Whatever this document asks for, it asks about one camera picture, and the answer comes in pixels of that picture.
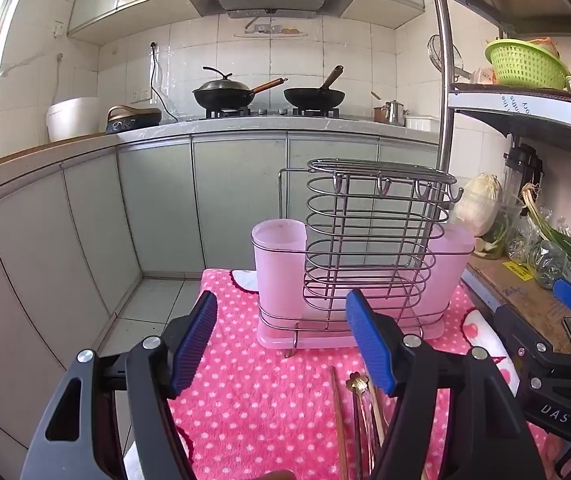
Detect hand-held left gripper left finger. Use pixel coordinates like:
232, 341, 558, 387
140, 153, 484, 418
20, 290, 218, 480

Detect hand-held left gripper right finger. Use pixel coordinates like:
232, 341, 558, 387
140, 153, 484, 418
345, 288, 546, 480

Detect gold flower spoon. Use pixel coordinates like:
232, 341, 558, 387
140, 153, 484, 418
345, 372, 372, 480

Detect brown wooden chopstick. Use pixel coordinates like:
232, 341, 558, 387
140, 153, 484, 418
329, 366, 349, 480

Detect pink plastic utensil cup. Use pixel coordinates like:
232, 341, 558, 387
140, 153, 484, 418
251, 219, 309, 319
428, 224, 477, 307

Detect steel wire utensil rack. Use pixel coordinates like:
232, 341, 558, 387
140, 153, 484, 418
258, 158, 477, 359

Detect green onions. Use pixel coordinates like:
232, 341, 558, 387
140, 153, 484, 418
522, 184, 571, 282

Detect pink polka-dot cloth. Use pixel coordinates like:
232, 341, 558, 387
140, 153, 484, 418
168, 267, 566, 480

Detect napa cabbage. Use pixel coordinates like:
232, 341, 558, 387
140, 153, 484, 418
453, 173, 503, 238

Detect black blender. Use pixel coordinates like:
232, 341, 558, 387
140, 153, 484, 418
503, 144, 544, 202

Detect grey lower cabinets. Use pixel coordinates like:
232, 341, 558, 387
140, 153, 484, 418
0, 130, 441, 466

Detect steel shelf rack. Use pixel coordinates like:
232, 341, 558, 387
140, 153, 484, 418
428, 0, 571, 361

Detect white rectangular container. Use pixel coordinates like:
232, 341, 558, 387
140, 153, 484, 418
404, 115, 441, 131

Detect steel kettle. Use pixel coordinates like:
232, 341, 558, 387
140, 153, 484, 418
383, 100, 410, 126

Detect brown electric griddle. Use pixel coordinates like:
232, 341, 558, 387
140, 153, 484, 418
106, 105, 163, 135

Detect green plastic basket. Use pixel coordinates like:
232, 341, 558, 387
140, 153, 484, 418
484, 39, 571, 90

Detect gas stove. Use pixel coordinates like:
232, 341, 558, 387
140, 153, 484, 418
200, 106, 347, 121

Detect black frying pan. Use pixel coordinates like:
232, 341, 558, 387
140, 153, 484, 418
284, 65, 347, 110

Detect black wok with lid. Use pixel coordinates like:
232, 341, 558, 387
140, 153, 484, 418
192, 66, 289, 110

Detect wooden cutting board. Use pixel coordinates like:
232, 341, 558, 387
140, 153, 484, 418
0, 132, 107, 167

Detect white rice cooker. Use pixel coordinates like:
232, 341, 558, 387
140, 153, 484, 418
46, 97, 104, 143

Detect metal strainer ladle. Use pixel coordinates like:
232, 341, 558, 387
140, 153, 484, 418
428, 35, 472, 81

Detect black power cord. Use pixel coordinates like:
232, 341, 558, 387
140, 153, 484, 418
149, 42, 179, 125

